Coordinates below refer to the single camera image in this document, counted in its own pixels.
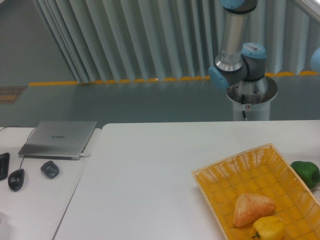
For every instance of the brown floor sticker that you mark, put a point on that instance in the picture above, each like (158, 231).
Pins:
(9, 94)

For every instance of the black keyboard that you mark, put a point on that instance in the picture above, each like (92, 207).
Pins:
(4, 165)

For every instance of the grey folding partition screen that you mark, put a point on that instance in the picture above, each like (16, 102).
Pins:
(129, 40)

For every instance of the black computer mouse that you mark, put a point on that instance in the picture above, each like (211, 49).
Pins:
(16, 179)

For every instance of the silver closed laptop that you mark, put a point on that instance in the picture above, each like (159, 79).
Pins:
(61, 140)

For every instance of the green bell pepper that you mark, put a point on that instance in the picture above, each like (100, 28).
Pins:
(308, 172)

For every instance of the triangular bread pastry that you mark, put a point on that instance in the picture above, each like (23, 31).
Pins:
(249, 207)

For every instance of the yellow wicker basket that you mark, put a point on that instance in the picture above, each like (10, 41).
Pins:
(263, 171)

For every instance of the small black plastic holder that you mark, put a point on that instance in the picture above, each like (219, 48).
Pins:
(50, 169)

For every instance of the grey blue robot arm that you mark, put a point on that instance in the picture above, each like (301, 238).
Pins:
(237, 62)

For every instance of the yellow bell pepper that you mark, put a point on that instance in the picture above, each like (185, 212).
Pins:
(268, 228)

